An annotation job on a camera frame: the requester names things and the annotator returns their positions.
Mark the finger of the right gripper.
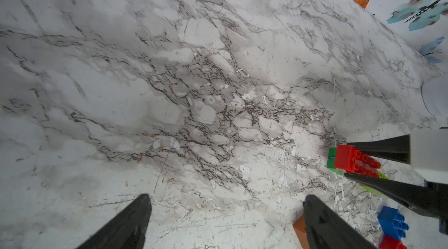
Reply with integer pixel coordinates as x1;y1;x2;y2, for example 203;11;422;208
347;135;411;165
344;173;448;219

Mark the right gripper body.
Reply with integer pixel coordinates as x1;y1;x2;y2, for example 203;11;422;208
408;128;448;236

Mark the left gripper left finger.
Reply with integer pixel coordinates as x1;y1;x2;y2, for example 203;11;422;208
79;194;152;249

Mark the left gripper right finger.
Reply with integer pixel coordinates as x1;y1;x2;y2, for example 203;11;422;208
303;195;376;249

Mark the lime green lego brick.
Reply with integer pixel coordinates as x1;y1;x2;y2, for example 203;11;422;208
360;171;389;197

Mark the long red lego brick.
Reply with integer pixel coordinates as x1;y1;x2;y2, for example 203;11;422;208
334;145;381;178

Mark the dark green lego brick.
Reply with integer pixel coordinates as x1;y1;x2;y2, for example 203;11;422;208
327;147;344;176

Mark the orange lego brick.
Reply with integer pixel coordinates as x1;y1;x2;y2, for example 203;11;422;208
293;215;310;249

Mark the blue lego brick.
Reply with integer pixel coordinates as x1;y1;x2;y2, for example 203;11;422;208
378;206;409;240

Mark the small red lego brick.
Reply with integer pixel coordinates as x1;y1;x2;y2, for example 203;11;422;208
379;236;407;249

